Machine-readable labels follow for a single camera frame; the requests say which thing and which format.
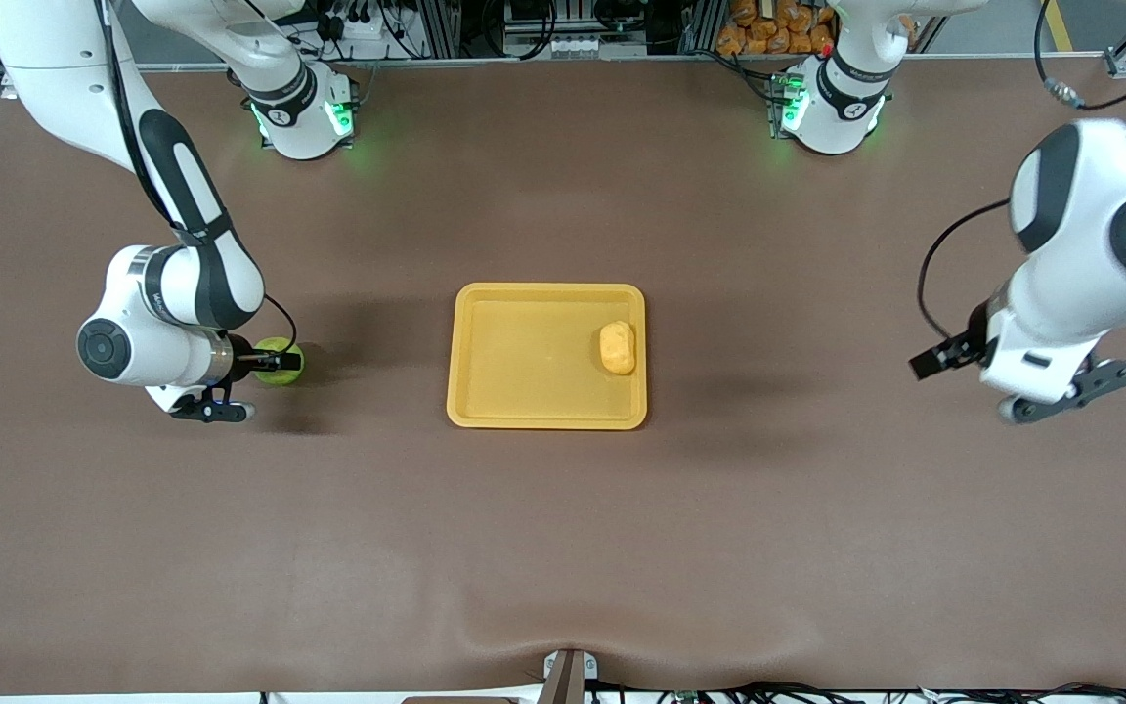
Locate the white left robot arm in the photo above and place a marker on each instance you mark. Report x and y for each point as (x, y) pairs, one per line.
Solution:
(1091, 196)

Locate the aluminium frame post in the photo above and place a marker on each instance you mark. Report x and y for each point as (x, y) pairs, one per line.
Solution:
(443, 29)
(700, 27)

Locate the white power strip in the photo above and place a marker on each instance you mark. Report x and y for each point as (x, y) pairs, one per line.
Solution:
(368, 27)

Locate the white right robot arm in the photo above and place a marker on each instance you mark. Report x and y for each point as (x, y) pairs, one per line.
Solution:
(162, 352)

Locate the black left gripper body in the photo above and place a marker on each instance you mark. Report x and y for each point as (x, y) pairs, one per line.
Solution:
(967, 345)

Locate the white terminal block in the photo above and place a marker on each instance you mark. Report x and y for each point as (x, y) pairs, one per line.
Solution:
(578, 45)

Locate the green apple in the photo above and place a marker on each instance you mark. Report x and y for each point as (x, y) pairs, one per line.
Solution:
(278, 343)

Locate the orange packets pile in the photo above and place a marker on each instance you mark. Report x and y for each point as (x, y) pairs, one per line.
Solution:
(768, 34)

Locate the silver camera post bracket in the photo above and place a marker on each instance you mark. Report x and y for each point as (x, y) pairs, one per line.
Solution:
(568, 680)

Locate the yellow plastic tray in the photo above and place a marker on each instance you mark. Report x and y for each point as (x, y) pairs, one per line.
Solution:
(534, 381)

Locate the yellow potato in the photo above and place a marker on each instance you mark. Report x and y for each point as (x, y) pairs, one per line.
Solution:
(617, 349)

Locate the brown table cover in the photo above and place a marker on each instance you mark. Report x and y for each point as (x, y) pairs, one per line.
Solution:
(231, 538)

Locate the aluminium table edge rail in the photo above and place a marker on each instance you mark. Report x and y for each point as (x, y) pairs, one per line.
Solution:
(524, 62)

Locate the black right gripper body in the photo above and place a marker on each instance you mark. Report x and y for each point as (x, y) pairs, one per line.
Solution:
(246, 361)

